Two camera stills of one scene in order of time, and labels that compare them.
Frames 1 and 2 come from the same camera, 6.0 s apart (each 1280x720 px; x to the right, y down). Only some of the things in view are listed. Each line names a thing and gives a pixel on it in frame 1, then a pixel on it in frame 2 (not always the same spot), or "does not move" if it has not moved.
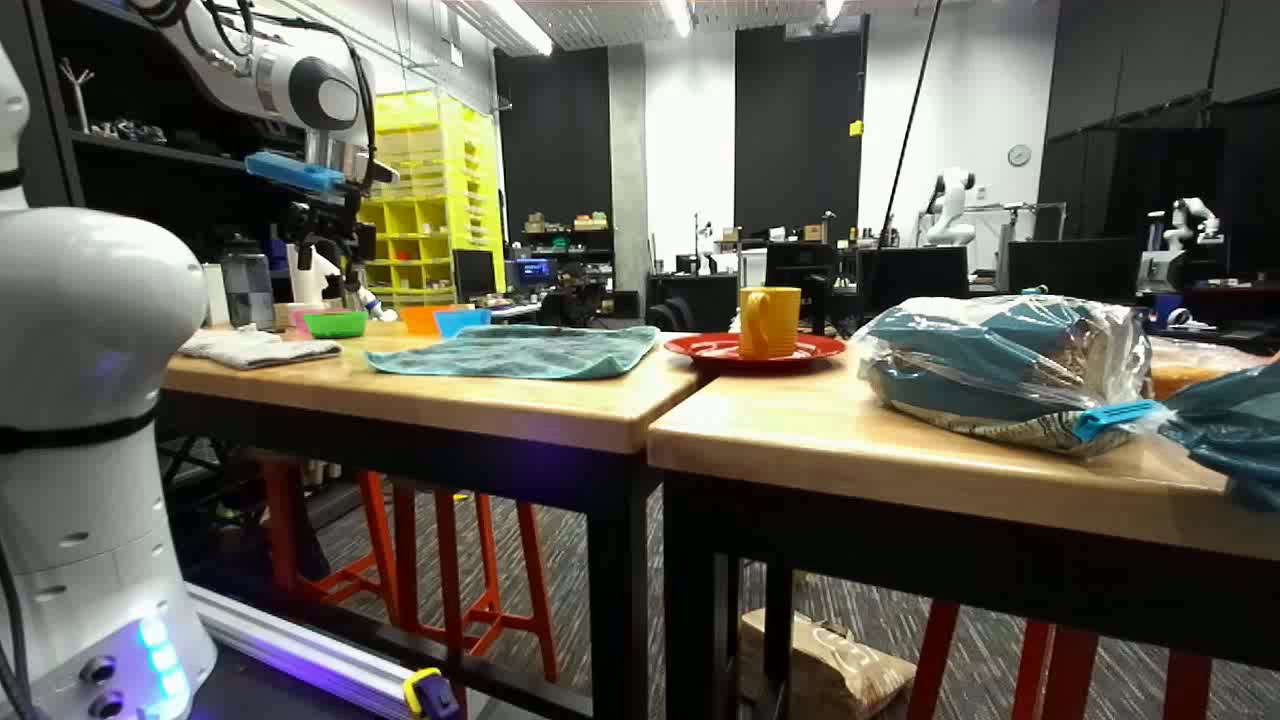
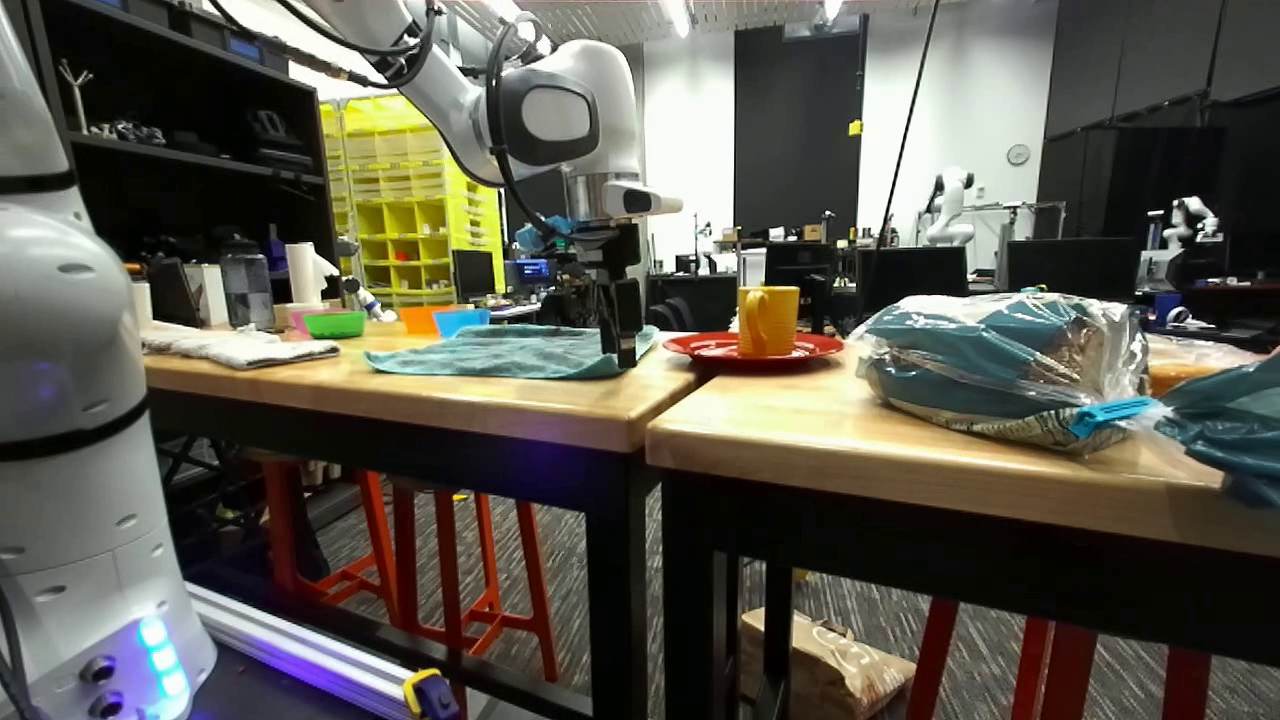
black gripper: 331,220 to 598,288
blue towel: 519,351 does not move
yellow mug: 768,320 does not move
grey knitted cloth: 237,346 does not move
